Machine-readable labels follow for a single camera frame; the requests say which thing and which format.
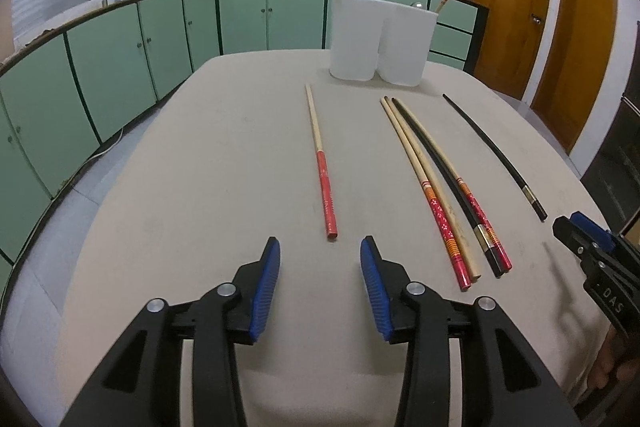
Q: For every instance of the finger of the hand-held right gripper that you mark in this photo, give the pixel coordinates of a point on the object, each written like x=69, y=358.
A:
x=575, y=239
x=595, y=231

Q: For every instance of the black glass cabinet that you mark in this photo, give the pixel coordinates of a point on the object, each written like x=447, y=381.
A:
x=615, y=167

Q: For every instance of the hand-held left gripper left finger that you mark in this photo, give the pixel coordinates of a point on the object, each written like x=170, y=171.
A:
x=265, y=292

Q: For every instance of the plain wooden chopstick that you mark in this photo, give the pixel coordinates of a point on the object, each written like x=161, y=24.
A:
x=465, y=252

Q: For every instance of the person's right hand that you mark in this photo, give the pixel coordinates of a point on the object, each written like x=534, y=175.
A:
x=605, y=357

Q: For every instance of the green base cabinets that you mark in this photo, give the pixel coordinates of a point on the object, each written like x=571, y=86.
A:
x=115, y=57

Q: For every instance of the beige tablecloth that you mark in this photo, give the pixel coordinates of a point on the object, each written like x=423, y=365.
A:
x=225, y=167

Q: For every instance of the black red patterned chopstick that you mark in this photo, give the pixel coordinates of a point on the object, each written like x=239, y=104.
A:
x=472, y=202

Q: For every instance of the plain wooden door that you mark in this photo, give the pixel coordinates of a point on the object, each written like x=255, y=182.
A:
x=575, y=52

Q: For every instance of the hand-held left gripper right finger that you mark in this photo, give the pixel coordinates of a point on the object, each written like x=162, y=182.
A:
x=377, y=292

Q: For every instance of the white utensil holder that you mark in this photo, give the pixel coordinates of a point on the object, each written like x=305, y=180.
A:
x=355, y=37

